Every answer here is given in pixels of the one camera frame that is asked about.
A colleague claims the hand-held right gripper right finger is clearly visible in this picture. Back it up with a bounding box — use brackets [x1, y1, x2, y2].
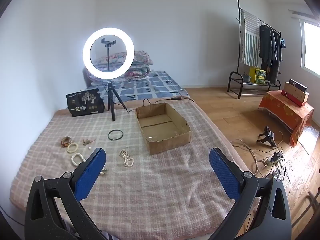
[209, 147, 293, 240]

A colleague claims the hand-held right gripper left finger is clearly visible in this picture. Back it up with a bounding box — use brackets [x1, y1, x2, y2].
[24, 148, 107, 240]

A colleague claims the large white pearl bracelet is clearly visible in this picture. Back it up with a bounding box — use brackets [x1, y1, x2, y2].
[71, 153, 87, 167]

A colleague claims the long white pearl necklace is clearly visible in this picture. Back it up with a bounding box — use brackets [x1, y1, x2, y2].
[119, 149, 134, 167]

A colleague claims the dark green bangle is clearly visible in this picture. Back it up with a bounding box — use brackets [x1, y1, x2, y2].
[108, 129, 124, 140]

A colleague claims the brown cardboard box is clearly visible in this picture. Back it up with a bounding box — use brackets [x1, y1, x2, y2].
[135, 102, 192, 156]

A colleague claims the white power strip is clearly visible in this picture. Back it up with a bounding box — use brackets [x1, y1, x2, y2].
[260, 155, 283, 167]

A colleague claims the small black floor tripod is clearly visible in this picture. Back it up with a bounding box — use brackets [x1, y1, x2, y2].
[257, 126, 277, 147]

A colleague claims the black printed snack bag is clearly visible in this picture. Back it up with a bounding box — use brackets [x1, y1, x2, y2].
[66, 89, 105, 117]

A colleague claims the black tripod stand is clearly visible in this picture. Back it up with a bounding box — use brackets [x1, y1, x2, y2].
[104, 80, 127, 122]

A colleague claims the orange cloth covered table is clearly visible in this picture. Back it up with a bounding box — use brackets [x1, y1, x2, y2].
[258, 90, 314, 148]

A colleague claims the red flat box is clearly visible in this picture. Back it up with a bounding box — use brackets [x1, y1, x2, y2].
[281, 89, 303, 105]

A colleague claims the black metal clothes rack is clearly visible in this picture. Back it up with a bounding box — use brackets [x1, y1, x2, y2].
[227, 0, 282, 100]

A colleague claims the yellow box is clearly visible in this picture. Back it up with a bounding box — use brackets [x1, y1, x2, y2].
[249, 67, 266, 84]

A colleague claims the tan cardboard box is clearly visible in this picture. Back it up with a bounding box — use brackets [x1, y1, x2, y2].
[284, 82, 309, 107]

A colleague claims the blue patterned bed sheet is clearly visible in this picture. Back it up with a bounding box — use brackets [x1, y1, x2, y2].
[86, 70, 189, 103]

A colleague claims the folded floral quilt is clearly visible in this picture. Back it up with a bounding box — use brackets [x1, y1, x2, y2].
[86, 64, 152, 86]

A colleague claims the dark flat box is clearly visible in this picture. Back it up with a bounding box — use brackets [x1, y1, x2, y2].
[288, 79, 308, 93]

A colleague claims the floral pillow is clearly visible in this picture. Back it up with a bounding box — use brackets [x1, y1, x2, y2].
[96, 51, 153, 67]

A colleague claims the dark grey hanging coat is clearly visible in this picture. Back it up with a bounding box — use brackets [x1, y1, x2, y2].
[271, 30, 282, 81]

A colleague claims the striped hanging cloth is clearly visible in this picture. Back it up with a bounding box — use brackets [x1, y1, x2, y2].
[240, 10, 261, 67]

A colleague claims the black phone holder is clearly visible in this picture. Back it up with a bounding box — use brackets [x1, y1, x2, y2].
[101, 38, 115, 75]

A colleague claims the dark hanging jacket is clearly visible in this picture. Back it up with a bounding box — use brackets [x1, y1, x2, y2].
[259, 25, 275, 68]

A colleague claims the window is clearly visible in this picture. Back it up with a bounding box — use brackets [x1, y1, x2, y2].
[300, 20, 320, 77]

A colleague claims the tangle of floor cables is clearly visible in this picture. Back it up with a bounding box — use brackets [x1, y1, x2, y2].
[230, 130, 293, 195]

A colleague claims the black ring light cable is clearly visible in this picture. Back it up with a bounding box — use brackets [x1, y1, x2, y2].
[110, 96, 195, 113]

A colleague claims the white ring light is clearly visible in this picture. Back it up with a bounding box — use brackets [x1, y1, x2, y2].
[83, 27, 135, 81]

